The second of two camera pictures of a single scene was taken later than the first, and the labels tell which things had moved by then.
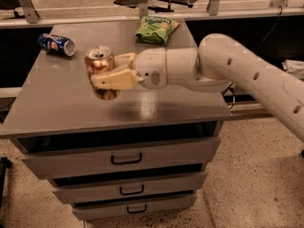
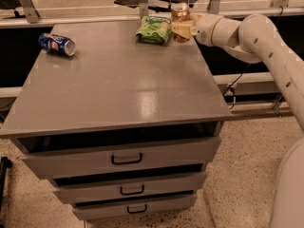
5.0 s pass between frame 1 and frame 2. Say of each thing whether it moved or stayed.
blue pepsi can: stayed
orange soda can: moved
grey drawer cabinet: stayed
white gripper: moved
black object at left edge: stayed
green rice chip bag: stayed
